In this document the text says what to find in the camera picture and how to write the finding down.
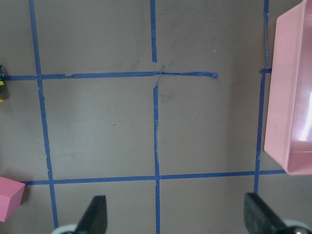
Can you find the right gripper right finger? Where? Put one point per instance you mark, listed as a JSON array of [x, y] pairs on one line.
[[259, 218]]

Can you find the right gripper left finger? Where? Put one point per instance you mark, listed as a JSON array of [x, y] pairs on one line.
[[93, 221]]

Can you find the yellow push button switch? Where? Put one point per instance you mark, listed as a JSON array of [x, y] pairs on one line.
[[3, 87]]

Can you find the pink plastic tray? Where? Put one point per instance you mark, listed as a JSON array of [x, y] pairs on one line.
[[288, 138]]

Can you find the pink cube centre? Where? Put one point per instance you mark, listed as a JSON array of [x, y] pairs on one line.
[[10, 197]]

